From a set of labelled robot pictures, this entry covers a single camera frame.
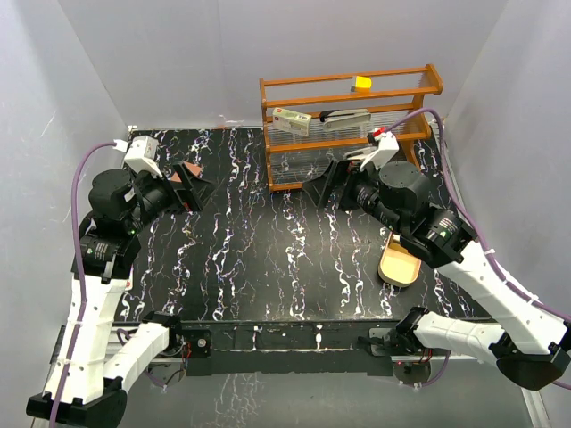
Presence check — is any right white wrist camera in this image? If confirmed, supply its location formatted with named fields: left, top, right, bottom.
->
left=360, top=128, right=400, bottom=172

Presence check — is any small white stapler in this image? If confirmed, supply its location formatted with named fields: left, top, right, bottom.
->
left=343, top=147, right=372, bottom=161

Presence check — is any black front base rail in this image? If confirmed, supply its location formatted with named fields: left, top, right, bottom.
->
left=146, top=318, right=451, bottom=378

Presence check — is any beige oval card tray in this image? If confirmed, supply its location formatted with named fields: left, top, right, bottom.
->
left=377, top=233, right=421, bottom=288

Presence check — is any pink leather card holder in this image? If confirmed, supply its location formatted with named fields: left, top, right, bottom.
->
left=170, top=161, right=203, bottom=183

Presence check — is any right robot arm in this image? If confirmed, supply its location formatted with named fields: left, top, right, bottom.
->
left=302, top=160, right=570, bottom=391

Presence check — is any white staples box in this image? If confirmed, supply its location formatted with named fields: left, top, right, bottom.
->
left=272, top=107, right=312, bottom=137

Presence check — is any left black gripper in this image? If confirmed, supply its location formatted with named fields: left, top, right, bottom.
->
left=124, top=161, right=217, bottom=233

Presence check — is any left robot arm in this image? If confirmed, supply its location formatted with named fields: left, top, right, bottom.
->
left=26, top=162, right=215, bottom=427

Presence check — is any grey black stapler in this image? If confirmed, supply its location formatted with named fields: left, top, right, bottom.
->
left=319, top=109, right=372, bottom=131

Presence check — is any orange wooden shelf rack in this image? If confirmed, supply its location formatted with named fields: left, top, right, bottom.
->
left=260, top=64, right=443, bottom=192

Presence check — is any yellow grey eraser block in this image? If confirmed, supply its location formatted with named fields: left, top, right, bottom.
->
left=351, top=76, right=372, bottom=93

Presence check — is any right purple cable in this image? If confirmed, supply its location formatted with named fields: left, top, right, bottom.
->
left=378, top=108, right=571, bottom=389

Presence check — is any purple cable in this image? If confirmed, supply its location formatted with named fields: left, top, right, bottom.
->
left=46, top=140, right=130, bottom=423
left=378, top=108, right=571, bottom=389

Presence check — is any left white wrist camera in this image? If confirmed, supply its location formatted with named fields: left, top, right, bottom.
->
left=124, top=136, right=162, bottom=177

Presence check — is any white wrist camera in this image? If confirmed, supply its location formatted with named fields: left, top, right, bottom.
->
left=124, top=136, right=162, bottom=177
left=360, top=128, right=400, bottom=172

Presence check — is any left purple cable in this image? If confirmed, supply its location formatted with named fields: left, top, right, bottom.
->
left=46, top=140, right=130, bottom=423

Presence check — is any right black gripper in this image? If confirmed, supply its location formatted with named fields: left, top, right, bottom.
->
left=302, top=156, right=405, bottom=235

